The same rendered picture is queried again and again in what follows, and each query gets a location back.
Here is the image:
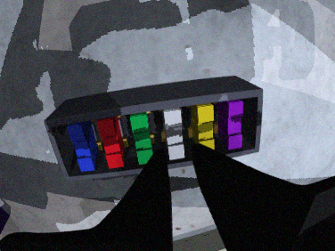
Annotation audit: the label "green fuse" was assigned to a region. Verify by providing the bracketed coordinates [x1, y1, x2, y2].
[129, 111, 153, 165]

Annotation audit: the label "beige rectangular tray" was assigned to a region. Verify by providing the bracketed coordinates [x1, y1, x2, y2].
[174, 229, 227, 251]

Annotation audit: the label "dark purple cube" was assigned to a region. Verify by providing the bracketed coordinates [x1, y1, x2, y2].
[0, 207, 10, 233]

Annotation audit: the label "black fuse block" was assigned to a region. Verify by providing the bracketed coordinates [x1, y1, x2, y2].
[44, 76, 264, 182]

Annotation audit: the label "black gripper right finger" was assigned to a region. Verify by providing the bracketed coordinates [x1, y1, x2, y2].
[192, 143, 335, 251]

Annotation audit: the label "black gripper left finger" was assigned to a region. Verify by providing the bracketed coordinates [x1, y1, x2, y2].
[0, 150, 174, 251]

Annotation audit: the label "yellow fuse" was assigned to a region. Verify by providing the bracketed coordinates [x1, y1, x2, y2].
[190, 103, 214, 150]

